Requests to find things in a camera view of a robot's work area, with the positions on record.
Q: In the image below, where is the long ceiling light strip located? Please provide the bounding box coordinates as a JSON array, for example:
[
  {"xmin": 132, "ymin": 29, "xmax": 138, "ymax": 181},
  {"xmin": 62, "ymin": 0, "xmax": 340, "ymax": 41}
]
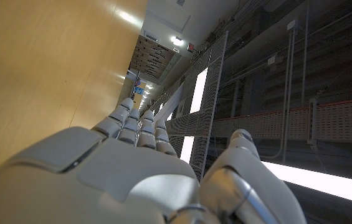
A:
[{"xmin": 261, "ymin": 161, "xmax": 352, "ymax": 208}]

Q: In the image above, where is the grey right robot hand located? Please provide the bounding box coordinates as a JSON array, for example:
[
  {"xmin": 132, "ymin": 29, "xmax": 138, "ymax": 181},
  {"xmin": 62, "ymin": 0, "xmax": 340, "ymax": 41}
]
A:
[{"xmin": 0, "ymin": 97, "xmax": 307, "ymax": 224}]

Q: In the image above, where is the perforated cable tray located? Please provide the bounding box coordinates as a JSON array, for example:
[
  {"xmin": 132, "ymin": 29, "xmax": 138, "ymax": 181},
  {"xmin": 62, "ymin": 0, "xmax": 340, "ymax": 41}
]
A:
[{"xmin": 212, "ymin": 98, "xmax": 352, "ymax": 144}]

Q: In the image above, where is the wire mesh ceiling panel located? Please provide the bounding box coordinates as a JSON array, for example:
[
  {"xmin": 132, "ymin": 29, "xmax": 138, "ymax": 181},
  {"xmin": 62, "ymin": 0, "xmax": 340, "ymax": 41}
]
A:
[{"xmin": 164, "ymin": 30, "xmax": 229, "ymax": 181}]

